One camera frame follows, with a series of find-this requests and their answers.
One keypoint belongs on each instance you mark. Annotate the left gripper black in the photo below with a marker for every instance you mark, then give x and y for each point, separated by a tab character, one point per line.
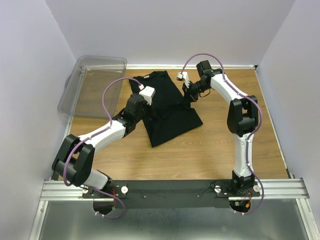
149	110

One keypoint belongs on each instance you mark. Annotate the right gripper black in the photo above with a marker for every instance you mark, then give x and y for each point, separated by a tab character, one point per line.
188	93

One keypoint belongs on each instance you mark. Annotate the black t shirt blue logo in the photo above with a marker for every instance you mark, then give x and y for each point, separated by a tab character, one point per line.
170	116

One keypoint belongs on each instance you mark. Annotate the clear plastic bin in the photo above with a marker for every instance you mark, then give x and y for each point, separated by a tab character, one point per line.
100	72

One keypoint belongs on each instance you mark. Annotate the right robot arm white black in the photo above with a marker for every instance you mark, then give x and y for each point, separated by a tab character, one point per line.
242	118

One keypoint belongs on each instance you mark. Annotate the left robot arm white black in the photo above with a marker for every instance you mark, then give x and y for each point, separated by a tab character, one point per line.
74	160

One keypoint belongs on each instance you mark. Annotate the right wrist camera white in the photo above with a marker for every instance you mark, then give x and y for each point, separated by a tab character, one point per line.
183	77

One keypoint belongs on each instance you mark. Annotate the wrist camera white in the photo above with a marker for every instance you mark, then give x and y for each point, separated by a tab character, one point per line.
147	92
183	77

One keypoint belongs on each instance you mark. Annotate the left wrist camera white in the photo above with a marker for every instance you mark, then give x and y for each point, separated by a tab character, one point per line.
147	92

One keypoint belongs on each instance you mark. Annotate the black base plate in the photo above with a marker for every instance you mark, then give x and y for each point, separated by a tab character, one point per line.
172	194

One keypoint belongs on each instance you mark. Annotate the aluminium frame rail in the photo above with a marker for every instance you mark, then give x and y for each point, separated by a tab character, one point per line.
54	189

